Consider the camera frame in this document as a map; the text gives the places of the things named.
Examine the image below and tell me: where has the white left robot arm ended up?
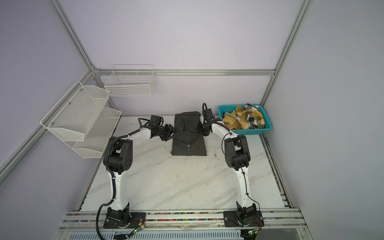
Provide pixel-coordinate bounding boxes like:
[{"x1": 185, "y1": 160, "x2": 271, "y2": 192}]
[{"x1": 99, "y1": 124, "x2": 175, "y2": 229}]

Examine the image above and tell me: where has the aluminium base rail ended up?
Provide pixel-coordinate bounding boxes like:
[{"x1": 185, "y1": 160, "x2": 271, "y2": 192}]
[{"x1": 55, "y1": 208, "x2": 313, "y2": 240}]

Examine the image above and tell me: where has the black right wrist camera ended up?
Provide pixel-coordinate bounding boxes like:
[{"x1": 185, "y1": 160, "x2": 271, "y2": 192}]
[{"x1": 203, "y1": 109, "x2": 215, "y2": 122}]

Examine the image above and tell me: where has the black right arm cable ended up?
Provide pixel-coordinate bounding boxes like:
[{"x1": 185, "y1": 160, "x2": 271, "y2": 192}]
[{"x1": 201, "y1": 102, "x2": 262, "y2": 235}]

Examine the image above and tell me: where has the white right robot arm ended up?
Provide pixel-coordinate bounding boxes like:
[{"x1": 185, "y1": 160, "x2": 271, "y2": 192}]
[{"x1": 197, "y1": 119, "x2": 264, "y2": 230}]

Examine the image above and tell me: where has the white wire wall basket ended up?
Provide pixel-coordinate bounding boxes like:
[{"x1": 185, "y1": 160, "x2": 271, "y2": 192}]
[{"x1": 104, "y1": 65, "x2": 157, "y2": 97}]

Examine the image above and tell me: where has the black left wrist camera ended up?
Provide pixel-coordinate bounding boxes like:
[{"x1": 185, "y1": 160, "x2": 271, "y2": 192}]
[{"x1": 148, "y1": 115, "x2": 164, "y2": 127}]

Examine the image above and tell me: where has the aluminium frame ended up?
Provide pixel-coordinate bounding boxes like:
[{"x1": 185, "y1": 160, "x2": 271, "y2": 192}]
[{"x1": 0, "y1": 0, "x2": 314, "y2": 208}]

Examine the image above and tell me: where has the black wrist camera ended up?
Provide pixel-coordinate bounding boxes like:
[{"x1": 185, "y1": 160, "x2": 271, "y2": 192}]
[
  {"x1": 148, "y1": 115, "x2": 164, "y2": 127},
  {"x1": 203, "y1": 109, "x2": 215, "y2": 122}
]

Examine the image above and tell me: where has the dark grey pinstriped shirt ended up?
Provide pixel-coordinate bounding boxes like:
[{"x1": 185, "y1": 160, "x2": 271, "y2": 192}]
[{"x1": 171, "y1": 112, "x2": 207, "y2": 156}]

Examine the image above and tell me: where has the yellow plaid shirt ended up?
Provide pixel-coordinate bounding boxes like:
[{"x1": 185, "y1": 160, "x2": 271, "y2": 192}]
[{"x1": 223, "y1": 104, "x2": 266, "y2": 130}]

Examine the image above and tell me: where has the white mesh two-tier shelf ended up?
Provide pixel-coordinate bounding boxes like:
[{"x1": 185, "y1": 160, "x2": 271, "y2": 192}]
[{"x1": 40, "y1": 81, "x2": 121, "y2": 159}]

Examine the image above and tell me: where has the teal plastic basket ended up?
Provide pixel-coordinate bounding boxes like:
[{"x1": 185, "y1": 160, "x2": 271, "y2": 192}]
[{"x1": 218, "y1": 104, "x2": 272, "y2": 135}]

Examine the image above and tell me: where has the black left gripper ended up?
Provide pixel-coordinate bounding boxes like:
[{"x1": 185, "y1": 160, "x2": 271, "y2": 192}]
[{"x1": 157, "y1": 123, "x2": 178, "y2": 142}]

